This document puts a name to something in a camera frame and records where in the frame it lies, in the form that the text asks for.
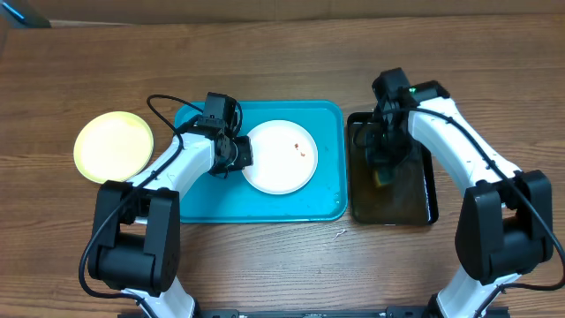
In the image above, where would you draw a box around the green yellow sponge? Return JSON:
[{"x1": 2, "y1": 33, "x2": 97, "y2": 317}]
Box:
[{"x1": 373, "y1": 170, "x2": 396, "y2": 187}]

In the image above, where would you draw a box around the teal plastic tray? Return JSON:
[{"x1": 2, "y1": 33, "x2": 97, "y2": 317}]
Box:
[{"x1": 180, "y1": 100, "x2": 348, "y2": 223}]

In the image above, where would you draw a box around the white plate with red stain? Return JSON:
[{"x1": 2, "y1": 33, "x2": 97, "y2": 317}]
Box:
[{"x1": 243, "y1": 120, "x2": 318, "y2": 195}]

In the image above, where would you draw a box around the yellow-green plate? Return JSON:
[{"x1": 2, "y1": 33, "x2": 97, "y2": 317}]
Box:
[{"x1": 73, "y1": 111, "x2": 154, "y2": 184}]

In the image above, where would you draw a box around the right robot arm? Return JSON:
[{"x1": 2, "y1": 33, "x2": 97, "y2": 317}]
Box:
[{"x1": 363, "y1": 68, "x2": 564, "y2": 317}]

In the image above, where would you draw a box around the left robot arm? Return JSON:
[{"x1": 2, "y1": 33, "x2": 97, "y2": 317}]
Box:
[{"x1": 78, "y1": 93, "x2": 252, "y2": 317}]

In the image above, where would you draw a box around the black water tray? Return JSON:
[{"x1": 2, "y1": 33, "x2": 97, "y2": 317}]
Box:
[{"x1": 346, "y1": 112, "x2": 439, "y2": 226}]

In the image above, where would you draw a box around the small white scrap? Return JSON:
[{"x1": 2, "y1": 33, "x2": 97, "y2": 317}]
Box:
[{"x1": 332, "y1": 229, "x2": 347, "y2": 240}]

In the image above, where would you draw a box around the dark corner object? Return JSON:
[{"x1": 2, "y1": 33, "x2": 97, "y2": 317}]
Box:
[{"x1": 1, "y1": 0, "x2": 51, "y2": 28}]

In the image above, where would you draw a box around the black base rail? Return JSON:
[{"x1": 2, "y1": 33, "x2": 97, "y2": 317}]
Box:
[{"x1": 117, "y1": 304, "x2": 511, "y2": 318}]

